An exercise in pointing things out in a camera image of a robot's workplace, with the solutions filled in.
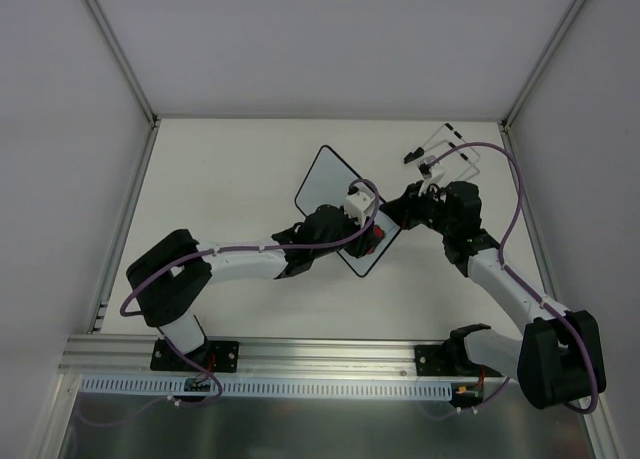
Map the red bone-shaped eraser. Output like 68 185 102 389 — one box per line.
373 225 386 239

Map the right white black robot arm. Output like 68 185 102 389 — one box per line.
381 181 606 414

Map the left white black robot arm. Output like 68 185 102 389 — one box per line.
120 205 397 371

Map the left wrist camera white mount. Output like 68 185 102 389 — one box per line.
343 186 375 227

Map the wire whiteboard stand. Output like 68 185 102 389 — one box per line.
403 123 480 186

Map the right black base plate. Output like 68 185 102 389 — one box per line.
413 343 501 378

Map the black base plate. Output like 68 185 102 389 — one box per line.
150 339 240 373
413 343 501 378

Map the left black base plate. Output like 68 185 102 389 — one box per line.
150 339 240 373

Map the right aluminium frame post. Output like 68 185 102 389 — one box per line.
501 0 589 131

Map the aluminium frame post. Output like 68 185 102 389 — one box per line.
74 0 161 128
501 0 589 131

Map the aluminium mounting rail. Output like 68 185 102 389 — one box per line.
58 334 478 381

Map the left aluminium frame post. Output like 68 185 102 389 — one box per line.
74 0 161 128

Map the white slotted cable duct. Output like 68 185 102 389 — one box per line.
79 375 453 402

